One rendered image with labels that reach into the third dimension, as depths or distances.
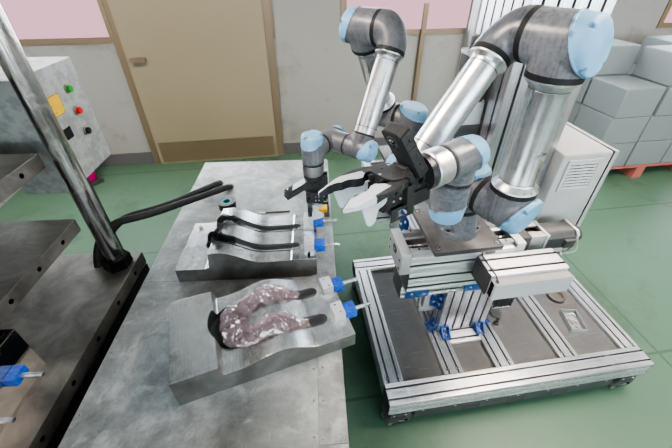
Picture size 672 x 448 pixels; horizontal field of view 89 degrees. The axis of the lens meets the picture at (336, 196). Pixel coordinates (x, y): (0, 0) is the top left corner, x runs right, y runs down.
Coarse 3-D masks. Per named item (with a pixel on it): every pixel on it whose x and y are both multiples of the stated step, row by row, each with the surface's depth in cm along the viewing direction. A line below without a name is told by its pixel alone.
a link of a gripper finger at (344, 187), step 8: (344, 176) 59; (352, 176) 59; (360, 176) 59; (328, 184) 57; (336, 184) 57; (344, 184) 58; (352, 184) 58; (360, 184) 59; (320, 192) 56; (328, 192) 57; (336, 192) 59; (344, 192) 60; (352, 192) 60; (360, 192) 61; (336, 200) 60; (344, 200) 60
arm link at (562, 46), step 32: (544, 32) 67; (576, 32) 63; (608, 32) 65; (544, 64) 69; (576, 64) 65; (544, 96) 73; (544, 128) 76; (512, 160) 83; (480, 192) 94; (512, 192) 86; (512, 224) 88
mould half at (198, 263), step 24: (240, 216) 135; (264, 216) 141; (288, 216) 141; (192, 240) 133; (264, 240) 130; (288, 240) 129; (192, 264) 123; (216, 264) 120; (240, 264) 121; (264, 264) 121; (288, 264) 122; (312, 264) 123
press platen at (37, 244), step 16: (0, 224) 113; (16, 224) 113; (32, 224) 113; (48, 224) 113; (64, 224) 113; (0, 240) 107; (16, 240) 107; (32, 240) 107; (48, 240) 107; (64, 240) 110; (0, 256) 101; (16, 256) 101; (32, 256) 101; (48, 256) 104; (0, 272) 96; (16, 272) 96; (32, 272) 98; (0, 288) 91; (16, 288) 93; (0, 304) 88; (16, 304) 92; (0, 320) 88
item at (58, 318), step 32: (64, 256) 136; (32, 288) 123; (64, 288) 123; (96, 288) 123; (128, 288) 128; (32, 320) 112; (64, 320) 112; (96, 320) 112; (64, 352) 103; (96, 352) 109; (64, 384) 96; (32, 416) 89
